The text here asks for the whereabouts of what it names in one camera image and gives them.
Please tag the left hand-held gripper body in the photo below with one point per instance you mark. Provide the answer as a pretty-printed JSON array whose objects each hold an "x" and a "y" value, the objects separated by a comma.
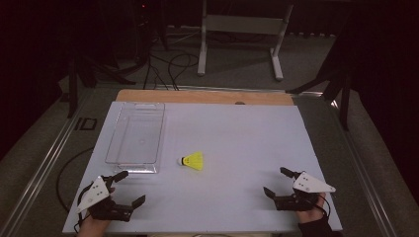
[{"x": 95, "y": 194}]

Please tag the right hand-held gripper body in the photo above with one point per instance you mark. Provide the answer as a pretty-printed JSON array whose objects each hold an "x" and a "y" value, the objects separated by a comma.
[{"x": 311, "y": 185}]

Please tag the clear plastic container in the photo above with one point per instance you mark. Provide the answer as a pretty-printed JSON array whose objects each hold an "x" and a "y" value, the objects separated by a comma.
[{"x": 138, "y": 138}]

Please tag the yellow shuttlecock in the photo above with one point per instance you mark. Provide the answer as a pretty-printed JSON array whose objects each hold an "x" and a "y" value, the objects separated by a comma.
[{"x": 194, "y": 161}]

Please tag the person's right hand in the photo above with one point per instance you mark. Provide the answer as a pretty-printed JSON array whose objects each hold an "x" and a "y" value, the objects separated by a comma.
[{"x": 311, "y": 215}]

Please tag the person's left hand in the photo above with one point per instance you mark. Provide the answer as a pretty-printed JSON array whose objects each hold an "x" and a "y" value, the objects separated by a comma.
[{"x": 94, "y": 227}]

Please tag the white table cover sheet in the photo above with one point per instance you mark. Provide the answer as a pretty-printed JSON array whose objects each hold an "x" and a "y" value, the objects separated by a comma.
[{"x": 230, "y": 148}]

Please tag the black tripod stand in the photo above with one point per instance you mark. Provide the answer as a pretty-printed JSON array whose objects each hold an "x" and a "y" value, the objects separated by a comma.
[
  {"x": 344, "y": 98},
  {"x": 73, "y": 85}
]

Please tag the metal floor rail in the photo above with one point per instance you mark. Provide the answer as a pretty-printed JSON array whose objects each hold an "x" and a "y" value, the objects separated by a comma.
[
  {"x": 365, "y": 174},
  {"x": 42, "y": 164}
]

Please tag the white metal stand frame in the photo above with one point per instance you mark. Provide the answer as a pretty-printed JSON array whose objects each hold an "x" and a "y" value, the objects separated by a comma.
[{"x": 242, "y": 24}]

